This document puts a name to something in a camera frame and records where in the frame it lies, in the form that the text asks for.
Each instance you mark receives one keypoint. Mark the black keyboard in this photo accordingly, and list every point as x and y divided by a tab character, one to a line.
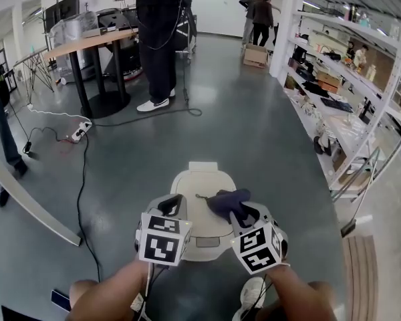
337	105

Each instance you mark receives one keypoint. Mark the beige plastic trash bin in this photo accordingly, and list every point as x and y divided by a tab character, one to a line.
200	186

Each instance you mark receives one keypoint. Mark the black monitor on stand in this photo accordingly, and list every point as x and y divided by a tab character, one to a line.
65	8

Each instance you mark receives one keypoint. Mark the person's right white shoe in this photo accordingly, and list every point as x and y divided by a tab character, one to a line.
252	293

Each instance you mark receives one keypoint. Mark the person's left white shoe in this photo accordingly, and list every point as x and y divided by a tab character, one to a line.
138	306

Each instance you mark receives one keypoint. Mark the plastic-wrapped grey machine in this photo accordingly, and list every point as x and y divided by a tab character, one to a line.
73	25

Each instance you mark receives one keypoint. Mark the wooden table with black legs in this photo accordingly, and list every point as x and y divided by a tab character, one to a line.
80	43

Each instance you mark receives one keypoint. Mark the dark blue cloth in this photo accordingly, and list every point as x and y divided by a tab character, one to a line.
227	197

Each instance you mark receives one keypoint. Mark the white metal shelving unit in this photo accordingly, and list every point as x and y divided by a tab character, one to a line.
351	129

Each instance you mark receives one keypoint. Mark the person's left forearm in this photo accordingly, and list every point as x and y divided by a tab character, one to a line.
120	286

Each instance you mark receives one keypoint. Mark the wooden slatted board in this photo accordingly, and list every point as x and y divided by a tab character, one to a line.
361	279

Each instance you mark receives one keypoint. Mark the cardboard box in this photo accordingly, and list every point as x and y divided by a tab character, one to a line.
255	55

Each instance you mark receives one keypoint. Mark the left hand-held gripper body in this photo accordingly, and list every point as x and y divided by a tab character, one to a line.
160	246

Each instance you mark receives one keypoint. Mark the person's right forearm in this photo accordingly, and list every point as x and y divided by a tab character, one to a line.
294	293

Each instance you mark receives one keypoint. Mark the black power adapter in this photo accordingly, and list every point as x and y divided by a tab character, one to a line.
27	147

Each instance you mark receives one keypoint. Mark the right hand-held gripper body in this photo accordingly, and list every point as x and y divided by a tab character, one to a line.
257	252

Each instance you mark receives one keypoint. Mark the white slanted board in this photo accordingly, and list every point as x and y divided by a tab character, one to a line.
30	199

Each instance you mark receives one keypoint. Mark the white power strip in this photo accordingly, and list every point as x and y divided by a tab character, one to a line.
81	130

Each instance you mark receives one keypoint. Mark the dark smartphone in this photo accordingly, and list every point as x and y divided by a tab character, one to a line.
60	299

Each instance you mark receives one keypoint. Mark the person's white shoe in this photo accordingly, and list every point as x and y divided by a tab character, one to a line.
138	306
252	293

